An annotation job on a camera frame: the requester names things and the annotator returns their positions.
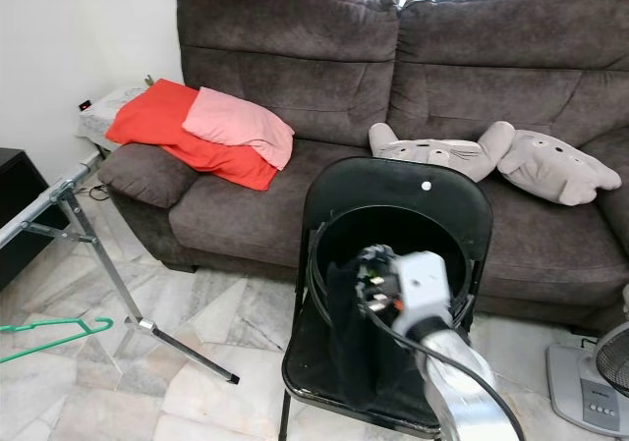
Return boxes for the side table with lace cloth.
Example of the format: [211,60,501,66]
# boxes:
[74,85,148,152]

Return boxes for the black round laundry basket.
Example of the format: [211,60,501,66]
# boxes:
[305,203,483,363]

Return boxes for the dark brown sofa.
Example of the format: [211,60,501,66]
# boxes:
[96,0,629,334]

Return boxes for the black folding chair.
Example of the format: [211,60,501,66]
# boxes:
[277,156,495,441]

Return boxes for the pink pillow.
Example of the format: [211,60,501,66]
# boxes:
[182,85,296,172]

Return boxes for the green plastic hanger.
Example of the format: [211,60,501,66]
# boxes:
[0,315,116,365]

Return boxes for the black TV cabinet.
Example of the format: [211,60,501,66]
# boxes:
[0,146,40,290]

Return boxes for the grey floor fan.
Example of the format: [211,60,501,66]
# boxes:
[545,321,629,437]

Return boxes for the silver metal clothes rack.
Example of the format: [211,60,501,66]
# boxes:
[0,161,242,385]

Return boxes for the red pillow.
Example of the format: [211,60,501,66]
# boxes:
[105,78,278,192]

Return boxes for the black garment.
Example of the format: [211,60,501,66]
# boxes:
[324,254,443,408]

